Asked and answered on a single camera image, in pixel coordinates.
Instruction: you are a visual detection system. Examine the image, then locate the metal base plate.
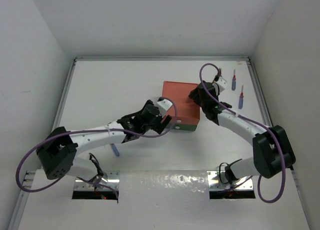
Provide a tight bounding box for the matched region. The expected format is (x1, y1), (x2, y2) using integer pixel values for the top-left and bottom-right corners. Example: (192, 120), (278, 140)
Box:
(74, 171), (120, 191)
(207, 170), (255, 191)

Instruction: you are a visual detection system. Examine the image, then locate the blue screwdriver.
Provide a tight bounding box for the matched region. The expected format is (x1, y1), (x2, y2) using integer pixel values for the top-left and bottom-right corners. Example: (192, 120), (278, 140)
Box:
(110, 144), (120, 157)
(238, 85), (244, 109)
(231, 69), (237, 91)

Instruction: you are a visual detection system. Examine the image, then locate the orange drawer box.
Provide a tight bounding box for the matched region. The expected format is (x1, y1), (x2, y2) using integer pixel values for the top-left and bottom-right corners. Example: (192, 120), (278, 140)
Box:
(162, 81), (200, 126)

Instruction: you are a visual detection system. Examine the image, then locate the purple cable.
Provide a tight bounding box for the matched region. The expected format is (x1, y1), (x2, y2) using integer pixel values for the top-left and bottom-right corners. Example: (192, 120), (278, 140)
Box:
(199, 63), (287, 203)
(15, 97), (179, 200)

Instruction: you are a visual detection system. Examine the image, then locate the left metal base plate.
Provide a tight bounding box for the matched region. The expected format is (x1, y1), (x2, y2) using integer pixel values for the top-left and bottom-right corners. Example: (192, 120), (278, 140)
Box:
(74, 171), (120, 191)

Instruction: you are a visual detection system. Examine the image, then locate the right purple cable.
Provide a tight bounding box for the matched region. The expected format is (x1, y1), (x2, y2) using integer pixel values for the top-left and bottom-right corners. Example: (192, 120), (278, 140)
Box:
(199, 63), (287, 203)

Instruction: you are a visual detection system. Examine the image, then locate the aluminium table frame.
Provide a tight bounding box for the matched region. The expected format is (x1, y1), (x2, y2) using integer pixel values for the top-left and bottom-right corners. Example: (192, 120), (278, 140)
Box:
(7, 55), (311, 230)

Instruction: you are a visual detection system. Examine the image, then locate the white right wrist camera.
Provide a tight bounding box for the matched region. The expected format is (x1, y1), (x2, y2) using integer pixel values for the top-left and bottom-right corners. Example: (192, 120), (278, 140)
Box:
(213, 76), (228, 95)

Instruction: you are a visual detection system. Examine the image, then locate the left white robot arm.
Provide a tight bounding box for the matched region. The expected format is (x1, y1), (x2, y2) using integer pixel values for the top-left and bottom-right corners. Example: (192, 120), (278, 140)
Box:
(36, 98), (174, 181)

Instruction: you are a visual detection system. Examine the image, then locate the white front cover board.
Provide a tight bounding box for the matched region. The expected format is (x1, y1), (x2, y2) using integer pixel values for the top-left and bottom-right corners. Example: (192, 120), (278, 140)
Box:
(19, 171), (309, 230)

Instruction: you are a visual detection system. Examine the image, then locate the blue screwdriver near left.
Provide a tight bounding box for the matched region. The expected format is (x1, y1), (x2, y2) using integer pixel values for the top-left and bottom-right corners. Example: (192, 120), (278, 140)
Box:
(110, 144), (120, 157)

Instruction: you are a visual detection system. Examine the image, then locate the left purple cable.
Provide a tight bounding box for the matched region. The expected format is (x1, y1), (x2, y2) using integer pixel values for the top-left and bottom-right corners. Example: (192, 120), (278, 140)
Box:
(15, 97), (179, 200)

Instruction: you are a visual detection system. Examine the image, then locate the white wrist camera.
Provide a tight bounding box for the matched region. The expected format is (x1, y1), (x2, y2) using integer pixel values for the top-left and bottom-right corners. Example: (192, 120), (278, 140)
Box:
(155, 98), (173, 116)
(213, 76), (228, 95)

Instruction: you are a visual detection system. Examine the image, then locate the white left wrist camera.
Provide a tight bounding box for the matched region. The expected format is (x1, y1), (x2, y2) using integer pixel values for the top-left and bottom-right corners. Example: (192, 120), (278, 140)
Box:
(155, 98), (173, 116)

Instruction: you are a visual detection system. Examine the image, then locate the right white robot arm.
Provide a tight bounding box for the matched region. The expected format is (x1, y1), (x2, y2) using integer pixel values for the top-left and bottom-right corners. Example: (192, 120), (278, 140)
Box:
(188, 81), (296, 184)

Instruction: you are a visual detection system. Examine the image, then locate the blue screwdriver far right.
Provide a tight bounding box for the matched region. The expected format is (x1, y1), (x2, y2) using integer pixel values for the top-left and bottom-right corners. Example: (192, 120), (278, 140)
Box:
(231, 69), (237, 91)

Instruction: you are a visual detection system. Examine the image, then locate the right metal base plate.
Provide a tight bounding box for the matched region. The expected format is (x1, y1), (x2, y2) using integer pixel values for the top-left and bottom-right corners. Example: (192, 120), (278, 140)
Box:
(207, 170), (255, 191)

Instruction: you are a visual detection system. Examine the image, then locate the blue screwdriver right front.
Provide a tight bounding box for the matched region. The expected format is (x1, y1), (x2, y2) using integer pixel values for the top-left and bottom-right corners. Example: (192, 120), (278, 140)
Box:
(238, 85), (244, 109)

